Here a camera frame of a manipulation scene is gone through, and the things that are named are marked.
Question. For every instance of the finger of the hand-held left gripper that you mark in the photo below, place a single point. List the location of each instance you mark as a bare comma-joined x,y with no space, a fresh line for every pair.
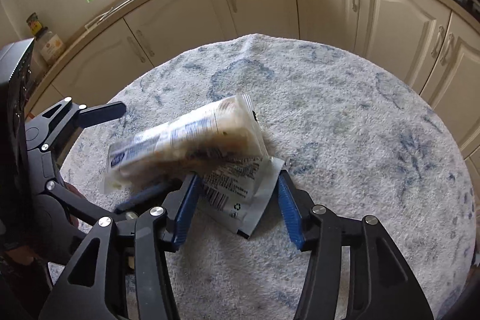
146,197
103,113

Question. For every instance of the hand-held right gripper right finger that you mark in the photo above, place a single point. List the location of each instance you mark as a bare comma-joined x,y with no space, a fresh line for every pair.
288,207

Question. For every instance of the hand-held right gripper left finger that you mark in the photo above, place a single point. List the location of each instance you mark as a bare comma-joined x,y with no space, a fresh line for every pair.
185,207

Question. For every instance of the silver foil wrapper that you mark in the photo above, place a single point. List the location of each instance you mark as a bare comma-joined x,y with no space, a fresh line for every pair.
240,192

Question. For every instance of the clear packet blue label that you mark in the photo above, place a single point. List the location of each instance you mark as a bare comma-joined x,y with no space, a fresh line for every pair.
180,143

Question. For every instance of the person's left hand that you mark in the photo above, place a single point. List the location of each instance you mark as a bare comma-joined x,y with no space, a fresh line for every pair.
73,194

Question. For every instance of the sauce bottle yellow label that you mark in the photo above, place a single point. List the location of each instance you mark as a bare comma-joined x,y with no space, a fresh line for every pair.
34,25

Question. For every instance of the cream base cabinets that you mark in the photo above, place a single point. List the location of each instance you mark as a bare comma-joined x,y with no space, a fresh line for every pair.
262,1

